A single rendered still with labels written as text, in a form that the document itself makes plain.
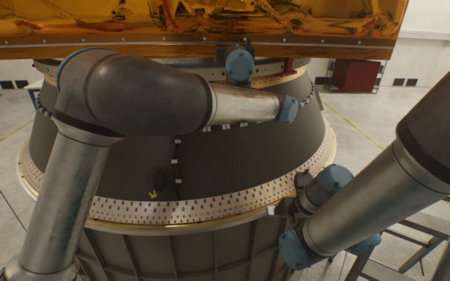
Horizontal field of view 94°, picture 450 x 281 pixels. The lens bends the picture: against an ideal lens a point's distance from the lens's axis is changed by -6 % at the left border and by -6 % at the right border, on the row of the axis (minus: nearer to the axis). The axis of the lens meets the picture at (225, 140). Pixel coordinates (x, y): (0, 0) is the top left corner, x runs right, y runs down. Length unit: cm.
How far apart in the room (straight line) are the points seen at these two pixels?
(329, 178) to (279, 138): 56
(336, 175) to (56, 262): 57
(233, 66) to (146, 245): 85
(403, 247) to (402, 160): 261
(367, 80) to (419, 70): 800
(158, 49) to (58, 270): 76
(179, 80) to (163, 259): 99
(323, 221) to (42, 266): 46
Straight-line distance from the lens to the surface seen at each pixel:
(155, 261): 122
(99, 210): 106
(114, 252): 127
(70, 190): 43
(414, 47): 881
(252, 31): 94
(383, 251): 272
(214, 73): 89
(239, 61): 61
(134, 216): 99
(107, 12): 96
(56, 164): 43
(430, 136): 26
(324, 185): 57
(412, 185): 29
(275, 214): 71
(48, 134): 131
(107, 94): 31
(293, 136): 115
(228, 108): 39
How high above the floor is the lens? 189
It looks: 30 degrees down
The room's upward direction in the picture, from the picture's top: 1 degrees clockwise
